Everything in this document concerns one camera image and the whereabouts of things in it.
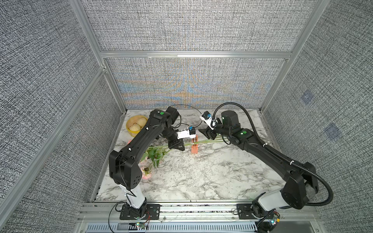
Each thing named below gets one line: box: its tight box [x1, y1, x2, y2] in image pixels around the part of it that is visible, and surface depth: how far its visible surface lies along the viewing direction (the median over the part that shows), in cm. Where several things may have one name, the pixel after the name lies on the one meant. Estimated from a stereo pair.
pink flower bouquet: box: [127, 136, 228, 180], surface depth 75 cm
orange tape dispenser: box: [190, 134, 199, 154], surface depth 96 cm
